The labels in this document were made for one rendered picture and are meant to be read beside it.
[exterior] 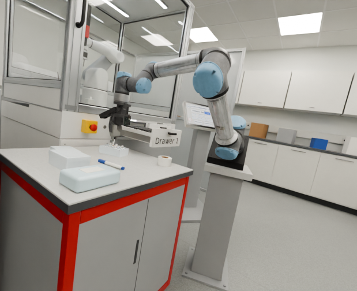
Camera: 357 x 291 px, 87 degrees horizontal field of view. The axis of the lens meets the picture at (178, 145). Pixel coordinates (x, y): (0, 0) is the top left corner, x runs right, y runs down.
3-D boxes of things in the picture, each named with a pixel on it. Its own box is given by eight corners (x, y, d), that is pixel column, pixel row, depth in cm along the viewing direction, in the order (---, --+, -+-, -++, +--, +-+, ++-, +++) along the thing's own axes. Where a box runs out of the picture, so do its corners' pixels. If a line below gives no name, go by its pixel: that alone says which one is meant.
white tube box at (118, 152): (127, 155, 104) (128, 148, 103) (119, 157, 96) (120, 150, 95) (108, 150, 107) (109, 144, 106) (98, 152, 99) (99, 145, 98)
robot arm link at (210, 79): (244, 144, 107) (228, 47, 71) (237, 164, 99) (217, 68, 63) (223, 142, 114) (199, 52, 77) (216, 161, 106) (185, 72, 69)
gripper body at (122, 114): (122, 126, 97) (125, 103, 95) (108, 123, 99) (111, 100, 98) (130, 126, 104) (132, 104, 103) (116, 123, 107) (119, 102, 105)
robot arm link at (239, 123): (245, 130, 116) (249, 114, 105) (240, 147, 109) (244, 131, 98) (226, 126, 120) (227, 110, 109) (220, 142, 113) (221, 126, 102)
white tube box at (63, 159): (89, 169, 71) (91, 156, 70) (66, 172, 63) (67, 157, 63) (71, 160, 77) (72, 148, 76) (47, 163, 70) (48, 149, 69)
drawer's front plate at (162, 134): (179, 146, 130) (181, 130, 129) (151, 147, 106) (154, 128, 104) (177, 145, 131) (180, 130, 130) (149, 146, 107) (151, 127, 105)
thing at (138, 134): (176, 143, 130) (177, 134, 129) (151, 144, 108) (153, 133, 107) (135, 133, 151) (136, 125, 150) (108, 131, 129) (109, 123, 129)
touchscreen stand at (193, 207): (217, 222, 200) (237, 127, 186) (177, 223, 185) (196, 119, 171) (198, 200, 247) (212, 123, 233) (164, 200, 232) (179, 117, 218)
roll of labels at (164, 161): (154, 163, 95) (155, 155, 95) (164, 162, 101) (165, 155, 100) (164, 167, 91) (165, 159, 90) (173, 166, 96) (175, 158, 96)
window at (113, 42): (169, 118, 174) (187, 6, 161) (77, 103, 102) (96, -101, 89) (169, 118, 174) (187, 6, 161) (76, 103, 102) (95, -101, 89)
